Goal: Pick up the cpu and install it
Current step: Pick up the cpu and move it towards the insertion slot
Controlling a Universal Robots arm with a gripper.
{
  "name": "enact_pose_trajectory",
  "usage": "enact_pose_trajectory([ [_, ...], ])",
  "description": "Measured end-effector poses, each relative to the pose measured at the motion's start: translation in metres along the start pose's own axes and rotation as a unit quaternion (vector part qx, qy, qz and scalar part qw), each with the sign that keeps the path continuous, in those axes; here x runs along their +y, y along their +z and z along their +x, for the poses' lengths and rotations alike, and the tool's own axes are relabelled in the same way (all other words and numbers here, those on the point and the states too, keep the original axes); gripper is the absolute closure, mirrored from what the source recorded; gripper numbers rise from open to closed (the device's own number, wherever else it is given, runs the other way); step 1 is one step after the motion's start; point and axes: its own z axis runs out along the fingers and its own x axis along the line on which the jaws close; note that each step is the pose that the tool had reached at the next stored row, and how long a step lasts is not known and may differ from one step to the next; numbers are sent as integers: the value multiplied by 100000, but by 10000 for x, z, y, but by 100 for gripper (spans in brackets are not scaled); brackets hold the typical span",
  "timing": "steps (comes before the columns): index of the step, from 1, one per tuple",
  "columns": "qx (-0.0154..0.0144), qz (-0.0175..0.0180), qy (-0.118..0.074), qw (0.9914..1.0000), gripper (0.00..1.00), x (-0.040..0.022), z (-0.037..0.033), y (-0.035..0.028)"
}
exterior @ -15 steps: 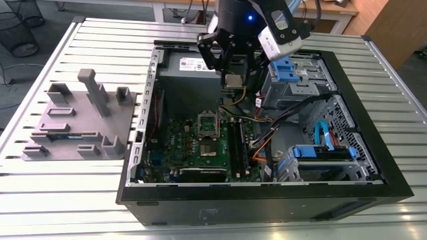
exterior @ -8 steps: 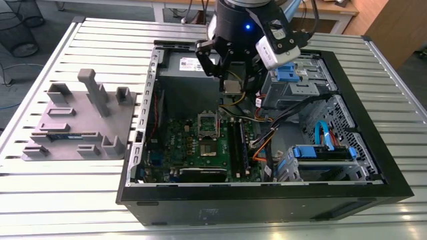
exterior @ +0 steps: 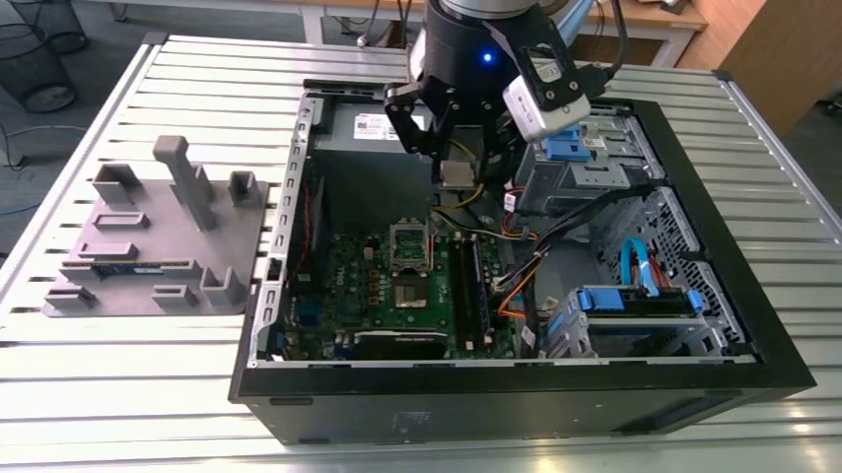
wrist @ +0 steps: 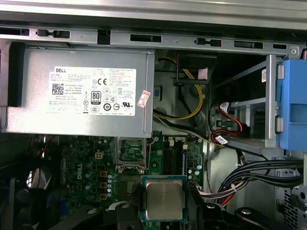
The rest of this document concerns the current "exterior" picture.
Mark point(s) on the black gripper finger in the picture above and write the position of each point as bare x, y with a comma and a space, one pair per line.
490, 138
404, 118

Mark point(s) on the silver CPU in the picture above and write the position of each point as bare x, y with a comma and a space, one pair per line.
458, 175

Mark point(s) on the socket locking lever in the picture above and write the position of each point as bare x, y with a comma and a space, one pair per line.
431, 253

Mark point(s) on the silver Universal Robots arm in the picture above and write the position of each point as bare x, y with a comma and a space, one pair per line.
474, 6

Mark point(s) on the CPU socket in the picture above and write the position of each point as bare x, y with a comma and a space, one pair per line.
411, 293

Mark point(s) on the grey power supply unit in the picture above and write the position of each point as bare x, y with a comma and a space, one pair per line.
355, 187

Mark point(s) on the grey metal drive cage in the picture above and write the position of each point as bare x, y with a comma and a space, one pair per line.
591, 182

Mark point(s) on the white four-pin power socket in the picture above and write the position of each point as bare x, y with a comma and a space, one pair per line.
367, 251

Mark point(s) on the black RAM slot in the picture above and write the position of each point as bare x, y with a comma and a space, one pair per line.
468, 295
458, 295

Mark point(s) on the blue RAM stick white label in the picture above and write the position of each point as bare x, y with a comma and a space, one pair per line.
483, 305

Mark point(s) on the hard disk in blue carrier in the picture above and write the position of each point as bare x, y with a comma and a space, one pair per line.
598, 300

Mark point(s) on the green Dell motherboard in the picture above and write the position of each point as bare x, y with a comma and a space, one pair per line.
348, 315

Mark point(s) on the blue board connector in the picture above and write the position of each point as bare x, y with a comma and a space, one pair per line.
308, 315

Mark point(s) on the grey parts rack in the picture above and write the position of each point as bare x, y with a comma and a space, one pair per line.
164, 234

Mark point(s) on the black graphics card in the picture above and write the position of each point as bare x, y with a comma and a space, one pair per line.
402, 345

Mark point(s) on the silver disk bay cage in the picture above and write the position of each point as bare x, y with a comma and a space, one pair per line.
645, 323

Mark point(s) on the wooden cabinet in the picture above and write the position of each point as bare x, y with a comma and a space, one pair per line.
775, 59

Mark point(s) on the RAM stick gold contacts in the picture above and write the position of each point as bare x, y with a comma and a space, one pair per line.
131, 270

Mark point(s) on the black open PC case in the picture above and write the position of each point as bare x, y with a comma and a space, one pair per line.
526, 404

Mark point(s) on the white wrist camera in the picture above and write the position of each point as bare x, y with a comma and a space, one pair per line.
546, 118

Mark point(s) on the blue drive bay bracket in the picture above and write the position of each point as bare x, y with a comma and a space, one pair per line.
567, 150

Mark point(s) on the white metal desk frame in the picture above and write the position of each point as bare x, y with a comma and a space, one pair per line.
312, 29

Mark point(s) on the wooden desk white frame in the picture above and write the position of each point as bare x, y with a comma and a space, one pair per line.
658, 20

